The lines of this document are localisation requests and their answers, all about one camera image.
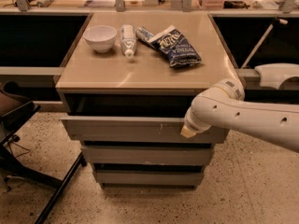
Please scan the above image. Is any grey top drawer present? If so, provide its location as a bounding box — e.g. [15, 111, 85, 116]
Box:
[62, 116, 228, 144]

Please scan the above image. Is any grey drawer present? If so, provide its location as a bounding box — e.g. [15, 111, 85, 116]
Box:
[93, 171, 204, 186]
[81, 146, 212, 166]
[62, 116, 228, 144]

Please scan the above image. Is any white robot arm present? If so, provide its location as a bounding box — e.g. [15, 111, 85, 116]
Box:
[180, 78, 299, 152]

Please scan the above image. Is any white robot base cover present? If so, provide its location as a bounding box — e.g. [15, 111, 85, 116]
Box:
[254, 63, 299, 90]

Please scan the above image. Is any grey drawer cabinet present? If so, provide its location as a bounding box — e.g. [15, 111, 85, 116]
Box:
[53, 10, 247, 190]

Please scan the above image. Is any grey bottom drawer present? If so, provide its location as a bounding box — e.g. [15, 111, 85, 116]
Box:
[93, 171, 204, 186]

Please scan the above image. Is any grey middle drawer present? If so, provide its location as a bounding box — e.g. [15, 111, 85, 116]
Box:
[81, 146, 212, 166]

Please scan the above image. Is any blue vinegar chips bag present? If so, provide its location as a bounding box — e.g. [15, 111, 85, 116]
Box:
[135, 25, 202, 68]

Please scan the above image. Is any clear plastic water bottle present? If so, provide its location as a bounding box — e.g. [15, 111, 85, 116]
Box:
[121, 24, 136, 59]

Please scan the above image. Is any white ceramic bowl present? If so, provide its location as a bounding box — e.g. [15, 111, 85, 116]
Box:
[83, 25, 117, 53]

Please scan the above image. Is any white-tipped grey rod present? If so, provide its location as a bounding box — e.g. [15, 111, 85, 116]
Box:
[240, 18, 289, 69]

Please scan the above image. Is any black office chair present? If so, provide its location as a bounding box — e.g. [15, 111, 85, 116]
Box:
[0, 80, 88, 224]

